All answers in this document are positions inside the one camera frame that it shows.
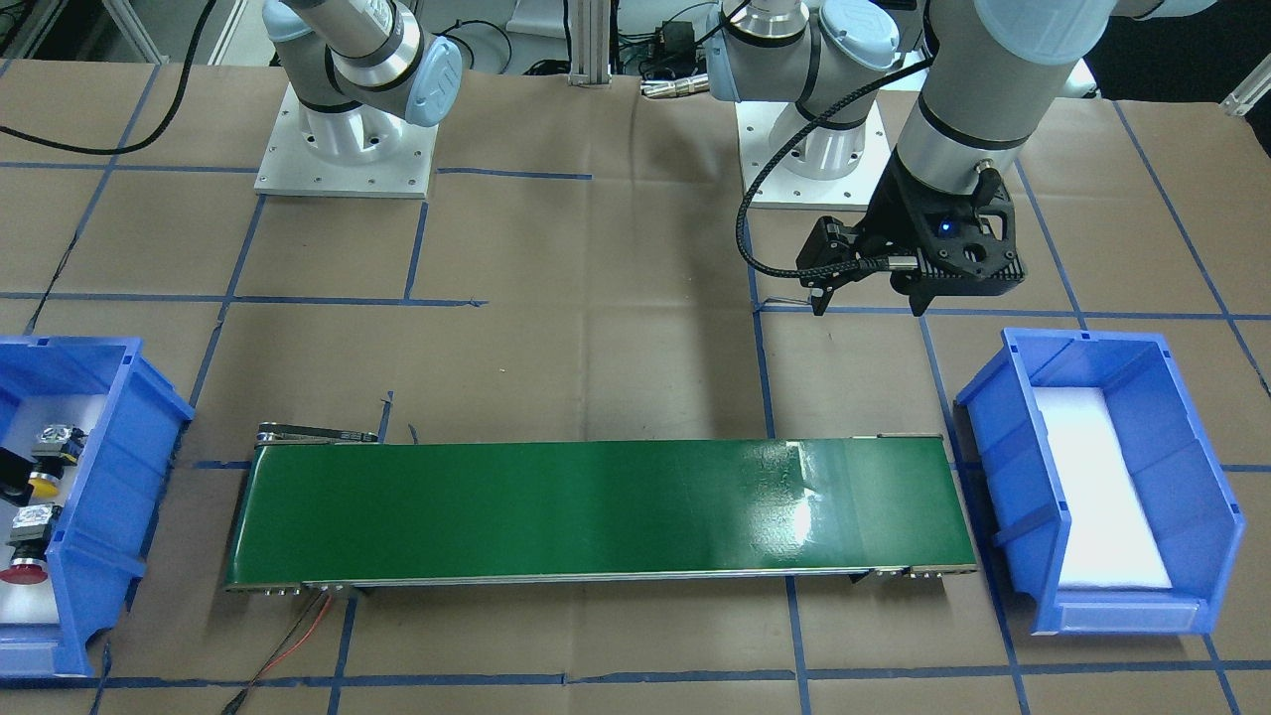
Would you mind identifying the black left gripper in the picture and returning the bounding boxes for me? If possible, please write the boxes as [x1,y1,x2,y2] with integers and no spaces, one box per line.
[797,157,1027,316]

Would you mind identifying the yellow push button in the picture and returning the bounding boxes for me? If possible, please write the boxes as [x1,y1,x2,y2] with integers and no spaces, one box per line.
[28,424,86,500]

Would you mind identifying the red push button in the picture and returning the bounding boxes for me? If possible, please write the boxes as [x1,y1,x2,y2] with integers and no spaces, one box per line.
[1,502,64,585]

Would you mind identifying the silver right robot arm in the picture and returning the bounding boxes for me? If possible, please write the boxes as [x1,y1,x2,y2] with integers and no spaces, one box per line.
[3,1,459,403]

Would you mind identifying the blue bin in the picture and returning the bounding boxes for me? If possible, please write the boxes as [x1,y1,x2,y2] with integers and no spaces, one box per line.
[956,326,1246,638]
[1,337,194,679]

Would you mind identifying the green conveyor belt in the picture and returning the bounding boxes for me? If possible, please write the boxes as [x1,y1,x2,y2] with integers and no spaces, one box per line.
[222,436,979,593]

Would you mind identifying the black braided cable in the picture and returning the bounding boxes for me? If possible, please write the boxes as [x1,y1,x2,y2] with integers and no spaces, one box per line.
[735,56,934,279]

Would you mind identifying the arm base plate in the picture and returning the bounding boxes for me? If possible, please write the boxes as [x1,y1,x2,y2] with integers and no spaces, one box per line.
[736,102,891,212]
[254,86,437,201]

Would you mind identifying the red black conveyor wires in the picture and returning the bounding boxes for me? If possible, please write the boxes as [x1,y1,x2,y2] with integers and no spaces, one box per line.
[220,592,339,715]

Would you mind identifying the aluminium frame post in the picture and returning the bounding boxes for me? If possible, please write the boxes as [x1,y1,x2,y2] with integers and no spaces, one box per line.
[563,1,618,86]

